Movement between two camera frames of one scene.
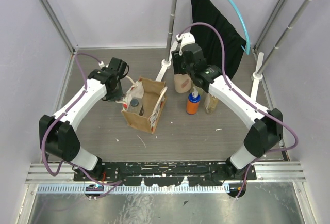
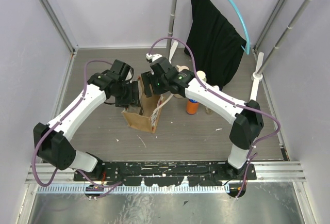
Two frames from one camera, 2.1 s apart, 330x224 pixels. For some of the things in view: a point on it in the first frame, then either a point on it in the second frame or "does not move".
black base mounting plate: x=196 y=173 does not move
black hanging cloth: x=201 y=10 does not move
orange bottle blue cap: x=193 y=102 does not move
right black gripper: x=177 y=56 to x=148 y=79
